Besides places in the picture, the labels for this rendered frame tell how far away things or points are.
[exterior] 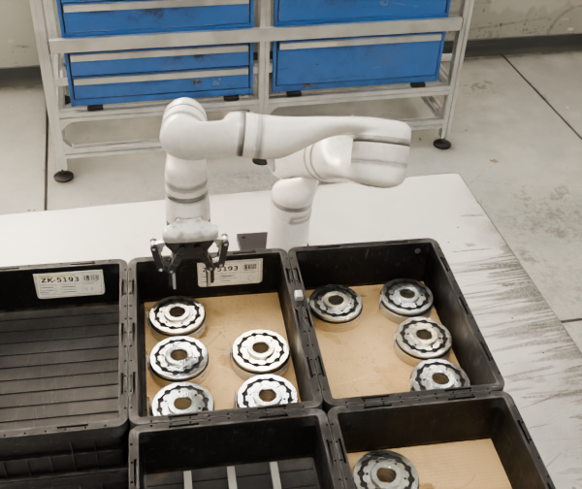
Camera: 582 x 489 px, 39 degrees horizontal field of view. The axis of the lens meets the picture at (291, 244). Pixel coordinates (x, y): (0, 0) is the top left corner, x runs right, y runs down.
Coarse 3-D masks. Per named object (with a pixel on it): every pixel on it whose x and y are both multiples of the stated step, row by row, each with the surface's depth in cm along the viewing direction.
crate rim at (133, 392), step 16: (240, 256) 156; (128, 272) 150; (288, 272) 152; (128, 288) 147; (288, 288) 148; (128, 304) 143; (128, 320) 140; (128, 336) 137; (304, 336) 139; (128, 352) 134; (304, 352) 136; (128, 368) 132; (128, 384) 129; (128, 400) 126; (320, 400) 128; (160, 416) 124; (176, 416) 125; (192, 416) 124; (208, 416) 124; (224, 416) 125
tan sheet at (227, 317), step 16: (208, 304) 159; (224, 304) 159; (240, 304) 159; (256, 304) 159; (272, 304) 160; (208, 320) 155; (224, 320) 155; (240, 320) 156; (256, 320) 156; (272, 320) 156; (208, 336) 152; (224, 336) 152; (208, 352) 149; (224, 352) 149; (224, 368) 146; (288, 368) 146; (208, 384) 143; (224, 384) 143; (240, 384) 143; (224, 400) 140
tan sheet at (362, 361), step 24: (360, 288) 164; (432, 312) 159; (336, 336) 153; (360, 336) 154; (384, 336) 154; (336, 360) 148; (360, 360) 149; (384, 360) 149; (456, 360) 150; (336, 384) 144; (360, 384) 144; (384, 384) 144
